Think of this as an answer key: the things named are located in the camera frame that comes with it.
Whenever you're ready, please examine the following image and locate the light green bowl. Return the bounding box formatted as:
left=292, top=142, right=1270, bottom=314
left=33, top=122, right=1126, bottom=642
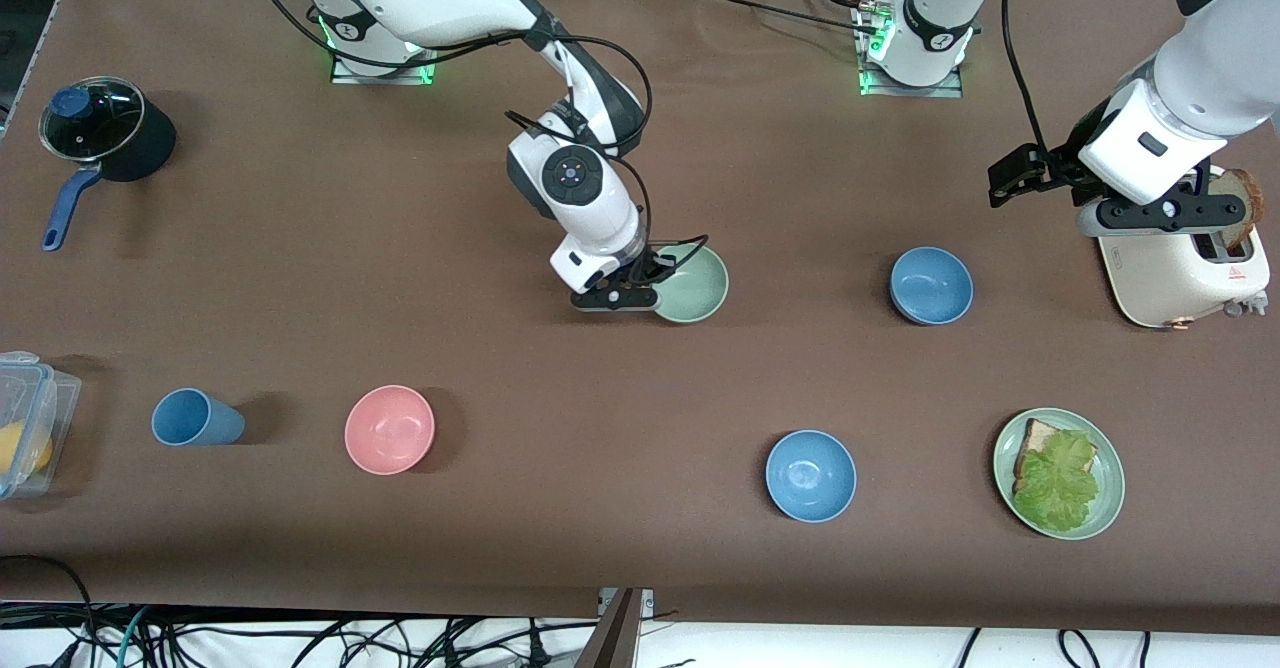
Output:
left=650, top=244, right=730, bottom=325

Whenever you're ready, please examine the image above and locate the blue bowl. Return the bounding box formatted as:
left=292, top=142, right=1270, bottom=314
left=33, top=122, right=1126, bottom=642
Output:
left=765, top=429, right=858, bottom=524
left=889, top=246, right=974, bottom=326

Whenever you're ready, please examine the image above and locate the pink bowl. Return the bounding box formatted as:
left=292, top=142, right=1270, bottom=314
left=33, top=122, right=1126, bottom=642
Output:
left=344, top=384, right=436, bottom=476

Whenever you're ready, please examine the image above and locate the brown toast slice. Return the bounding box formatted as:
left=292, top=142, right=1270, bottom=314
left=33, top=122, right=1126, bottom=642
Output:
left=1205, top=169, right=1265, bottom=250

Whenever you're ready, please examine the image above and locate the cream white toaster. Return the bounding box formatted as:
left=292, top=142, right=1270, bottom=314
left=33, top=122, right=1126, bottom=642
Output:
left=1098, top=163, right=1271, bottom=330

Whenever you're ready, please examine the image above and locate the white bread slice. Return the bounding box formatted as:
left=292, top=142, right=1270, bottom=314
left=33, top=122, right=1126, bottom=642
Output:
left=1013, top=418, right=1099, bottom=494

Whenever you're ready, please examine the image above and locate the green lettuce leaf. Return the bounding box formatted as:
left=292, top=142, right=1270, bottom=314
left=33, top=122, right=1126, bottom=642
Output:
left=1012, top=430, right=1101, bottom=534

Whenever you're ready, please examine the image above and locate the light green plate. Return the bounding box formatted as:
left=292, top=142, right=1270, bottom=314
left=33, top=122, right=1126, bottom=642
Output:
left=993, top=408, right=1126, bottom=541

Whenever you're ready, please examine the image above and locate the blue plastic cup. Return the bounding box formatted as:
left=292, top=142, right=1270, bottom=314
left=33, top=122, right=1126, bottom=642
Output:
left=151, top=388, right=246, bottom=447

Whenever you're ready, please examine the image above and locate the clear plastic food container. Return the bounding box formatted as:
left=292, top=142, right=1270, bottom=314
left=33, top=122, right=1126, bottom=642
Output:
left=0, top=351, right=83, bottom=501

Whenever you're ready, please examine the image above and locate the yellow food piece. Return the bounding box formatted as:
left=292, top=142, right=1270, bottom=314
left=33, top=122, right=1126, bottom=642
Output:
left=0, top=422, right=53, bottom=479

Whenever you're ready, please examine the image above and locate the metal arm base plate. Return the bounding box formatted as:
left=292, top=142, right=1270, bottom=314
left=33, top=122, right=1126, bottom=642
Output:
left=331, top=48, right=438, bottom=87
left=860, top=66, right=965, bottom=99

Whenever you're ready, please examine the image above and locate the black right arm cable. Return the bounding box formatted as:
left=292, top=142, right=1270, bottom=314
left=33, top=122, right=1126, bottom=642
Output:
left=240, top=0, right=713, bottom=289

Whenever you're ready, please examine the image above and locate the black cable on table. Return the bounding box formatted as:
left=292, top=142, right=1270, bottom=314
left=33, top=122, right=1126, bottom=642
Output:
left=690, top=0, right=881, bottom=37

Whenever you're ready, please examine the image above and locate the grey metal post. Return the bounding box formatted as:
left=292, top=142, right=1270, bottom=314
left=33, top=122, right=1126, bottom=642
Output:
left=575, top=588, right=647, bottom=668

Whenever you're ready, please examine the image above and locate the black pot with blue handle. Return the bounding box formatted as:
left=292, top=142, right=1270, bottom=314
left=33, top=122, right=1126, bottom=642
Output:
left=38, top=75, right=178, bottom=252

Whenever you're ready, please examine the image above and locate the teal floor cable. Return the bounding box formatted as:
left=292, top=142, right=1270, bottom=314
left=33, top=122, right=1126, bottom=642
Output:
left=118, top=606, right=153, bottom=668

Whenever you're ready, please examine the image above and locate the black looped floor cable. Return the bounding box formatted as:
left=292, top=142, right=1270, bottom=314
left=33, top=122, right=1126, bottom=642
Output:
left=0, top=555, right=98, bottom=668

